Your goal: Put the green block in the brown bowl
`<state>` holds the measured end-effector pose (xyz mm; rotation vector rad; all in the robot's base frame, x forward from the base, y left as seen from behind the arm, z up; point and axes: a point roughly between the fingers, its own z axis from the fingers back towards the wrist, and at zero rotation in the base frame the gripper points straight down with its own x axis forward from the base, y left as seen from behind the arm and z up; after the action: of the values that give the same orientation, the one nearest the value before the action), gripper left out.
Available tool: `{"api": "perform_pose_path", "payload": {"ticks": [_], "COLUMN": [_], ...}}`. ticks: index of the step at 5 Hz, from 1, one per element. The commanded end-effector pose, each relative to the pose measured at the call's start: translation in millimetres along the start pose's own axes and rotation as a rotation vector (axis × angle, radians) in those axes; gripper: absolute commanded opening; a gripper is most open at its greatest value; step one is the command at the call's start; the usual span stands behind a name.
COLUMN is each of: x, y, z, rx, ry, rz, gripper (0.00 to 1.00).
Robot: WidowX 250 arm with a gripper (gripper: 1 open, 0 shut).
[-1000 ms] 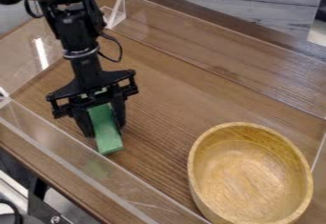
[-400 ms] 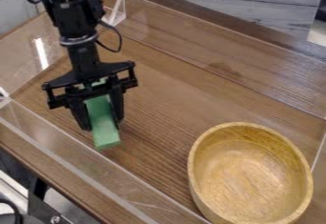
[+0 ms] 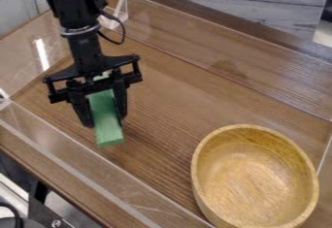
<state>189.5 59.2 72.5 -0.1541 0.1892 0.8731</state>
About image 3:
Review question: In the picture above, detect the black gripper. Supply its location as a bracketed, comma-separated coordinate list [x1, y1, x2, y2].
[43, 32, 143, 128]

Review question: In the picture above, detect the green rectangular block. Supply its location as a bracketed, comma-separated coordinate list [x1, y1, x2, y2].
[86, 71, 126, 148]

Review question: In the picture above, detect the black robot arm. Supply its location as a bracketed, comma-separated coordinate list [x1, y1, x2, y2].
[43, 0, 143, 127]

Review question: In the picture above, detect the brown wooden bowl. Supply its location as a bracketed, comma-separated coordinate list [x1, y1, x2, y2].
[190, 124, 319, 228]

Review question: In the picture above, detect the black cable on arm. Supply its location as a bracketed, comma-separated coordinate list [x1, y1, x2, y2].
[96, 10, 127, 46]

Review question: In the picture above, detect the clear acrylic corner bracket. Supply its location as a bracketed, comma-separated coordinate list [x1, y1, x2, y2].
[99, 0, 128, 30]

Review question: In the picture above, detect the clear acrylic front wall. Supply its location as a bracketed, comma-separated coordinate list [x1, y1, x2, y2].
[0, 99, 214, 228]

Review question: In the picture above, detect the black table leg bracket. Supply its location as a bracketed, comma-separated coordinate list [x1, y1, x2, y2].
[28, 180, 74, 228]

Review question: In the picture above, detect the black floor cable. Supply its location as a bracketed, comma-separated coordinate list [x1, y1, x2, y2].
[0, 202, 24, 228]

